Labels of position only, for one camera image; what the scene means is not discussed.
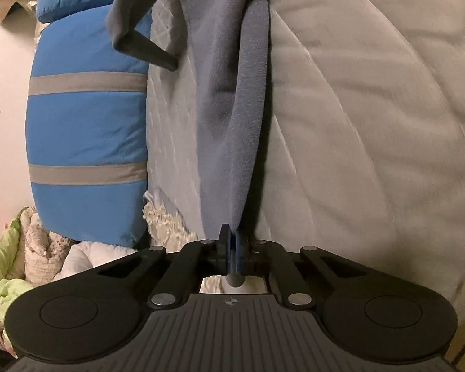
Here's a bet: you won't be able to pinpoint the white comforter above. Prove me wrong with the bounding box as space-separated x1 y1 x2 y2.
52 240 140 280

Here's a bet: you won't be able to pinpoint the cream lace-edged cover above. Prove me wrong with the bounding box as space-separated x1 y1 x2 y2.
141 190 200 252

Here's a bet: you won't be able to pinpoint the quilted grey bedspread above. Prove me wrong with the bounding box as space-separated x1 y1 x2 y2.
143 0 465 318

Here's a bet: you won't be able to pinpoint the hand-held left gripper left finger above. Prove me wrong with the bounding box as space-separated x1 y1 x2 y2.
97 224 233 311

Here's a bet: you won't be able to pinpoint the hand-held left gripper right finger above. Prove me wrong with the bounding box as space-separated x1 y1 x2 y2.
236 232 369 311

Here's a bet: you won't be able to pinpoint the green cloth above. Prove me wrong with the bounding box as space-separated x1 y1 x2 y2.
0 207 35 318

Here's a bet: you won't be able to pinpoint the grey-blue fleece pants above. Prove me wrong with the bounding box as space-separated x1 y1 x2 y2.
104 0 272 289

